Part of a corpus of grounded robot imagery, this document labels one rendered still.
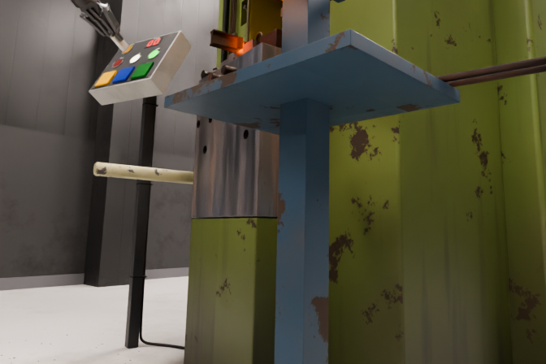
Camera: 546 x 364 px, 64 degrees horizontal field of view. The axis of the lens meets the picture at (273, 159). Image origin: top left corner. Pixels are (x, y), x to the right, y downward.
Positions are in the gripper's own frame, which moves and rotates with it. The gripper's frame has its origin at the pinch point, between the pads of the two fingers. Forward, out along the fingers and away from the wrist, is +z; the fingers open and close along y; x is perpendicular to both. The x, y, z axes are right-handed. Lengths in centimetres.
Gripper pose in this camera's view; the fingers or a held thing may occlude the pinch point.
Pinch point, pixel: (119, 41)
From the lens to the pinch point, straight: 168.9
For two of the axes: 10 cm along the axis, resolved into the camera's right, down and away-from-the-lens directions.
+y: 8.6, -0.6, -5.0
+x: 2.7, -7.8, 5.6
